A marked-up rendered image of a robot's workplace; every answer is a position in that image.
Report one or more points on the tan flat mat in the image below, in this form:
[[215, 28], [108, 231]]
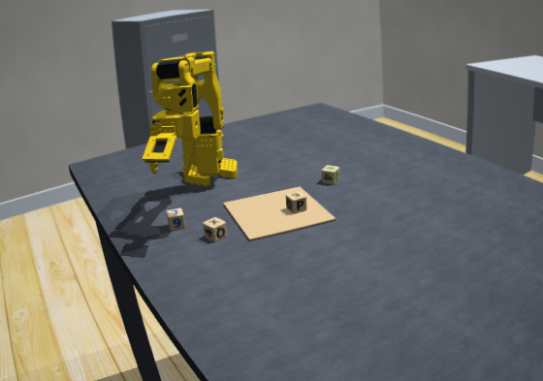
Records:
[[266, 215]]

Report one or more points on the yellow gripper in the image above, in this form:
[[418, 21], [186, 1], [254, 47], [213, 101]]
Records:
[[166, 127]]

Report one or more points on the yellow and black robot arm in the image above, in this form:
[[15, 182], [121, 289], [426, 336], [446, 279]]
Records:
[[183, 97]]

